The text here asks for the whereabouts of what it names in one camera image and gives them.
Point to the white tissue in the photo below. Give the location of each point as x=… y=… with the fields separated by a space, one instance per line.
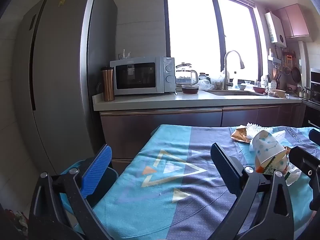
x=293 y=177

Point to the blue trash bin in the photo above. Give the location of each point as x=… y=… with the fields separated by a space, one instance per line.
x=112 y=180

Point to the black framed window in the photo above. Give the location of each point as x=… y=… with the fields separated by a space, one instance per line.
x=192 y=30

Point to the white microwave oven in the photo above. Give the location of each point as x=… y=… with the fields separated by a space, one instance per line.
x=165 y=87

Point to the teal geometric tablecloth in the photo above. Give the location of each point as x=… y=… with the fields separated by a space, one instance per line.
x=175 y=192

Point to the pile of bags on floor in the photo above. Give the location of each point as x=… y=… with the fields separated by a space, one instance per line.
x=18 y=220

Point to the copper travel mug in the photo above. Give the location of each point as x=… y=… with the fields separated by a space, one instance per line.
x=108 y=87

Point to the small white bowl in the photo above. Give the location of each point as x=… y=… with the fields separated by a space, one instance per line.
x=241 y=87

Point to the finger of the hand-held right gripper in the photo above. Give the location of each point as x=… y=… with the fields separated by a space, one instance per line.
x=306 y=163
x=315 y=135

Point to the glass electric kettle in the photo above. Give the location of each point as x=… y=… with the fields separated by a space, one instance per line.
x=186 y=76

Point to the folded white paper towel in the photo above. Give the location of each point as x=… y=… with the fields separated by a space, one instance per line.
x=280 y=135

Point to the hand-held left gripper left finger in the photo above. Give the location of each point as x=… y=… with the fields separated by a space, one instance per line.
x=96 y=170

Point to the white hook stand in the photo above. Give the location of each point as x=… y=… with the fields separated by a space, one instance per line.
x=124 y=55

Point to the wall utensil rack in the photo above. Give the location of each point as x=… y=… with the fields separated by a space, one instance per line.
x=274 y=60

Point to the clear plastic bag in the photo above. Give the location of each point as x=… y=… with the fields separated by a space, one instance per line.
x=206 y=83

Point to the steel kitchen faucet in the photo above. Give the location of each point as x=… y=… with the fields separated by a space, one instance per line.
x=226 y=80

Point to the white water heater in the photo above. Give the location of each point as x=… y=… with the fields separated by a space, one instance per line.
x=273 y=27

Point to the cream green snack packet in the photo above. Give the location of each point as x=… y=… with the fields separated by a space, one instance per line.
x=277 y=162

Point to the kitchen counter with cabinets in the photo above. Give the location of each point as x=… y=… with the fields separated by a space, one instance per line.
x=162 y=120

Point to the hanging frying pan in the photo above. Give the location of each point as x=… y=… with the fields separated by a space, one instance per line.
x=296 y=76

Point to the white dotted paper cup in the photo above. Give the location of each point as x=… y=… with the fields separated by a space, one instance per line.
x=265 y=145

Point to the pink wall cabinet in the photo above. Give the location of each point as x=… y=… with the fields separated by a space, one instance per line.
x=295 y=22

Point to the grey refrigerator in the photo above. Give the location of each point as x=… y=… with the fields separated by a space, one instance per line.
x=62 y=80

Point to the kitchen sink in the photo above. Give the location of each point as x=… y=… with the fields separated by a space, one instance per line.
x=232 y=93

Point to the red lidded food container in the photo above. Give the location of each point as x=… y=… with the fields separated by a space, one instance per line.
x=190 y=89

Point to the cream pot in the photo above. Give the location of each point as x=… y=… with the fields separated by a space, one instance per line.
x=277 y=92

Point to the red bowl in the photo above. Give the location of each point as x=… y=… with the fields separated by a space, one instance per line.
x=259 y=90

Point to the white foam fruit net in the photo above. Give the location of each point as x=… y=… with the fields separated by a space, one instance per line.
x=255 y=130

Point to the gold snack wrapper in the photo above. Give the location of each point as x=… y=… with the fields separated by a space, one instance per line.
x=237 y=135

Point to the built-in black oven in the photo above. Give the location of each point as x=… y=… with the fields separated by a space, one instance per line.
x=315 y=85

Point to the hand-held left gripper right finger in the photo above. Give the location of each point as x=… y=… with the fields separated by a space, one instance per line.
x=225 y=165

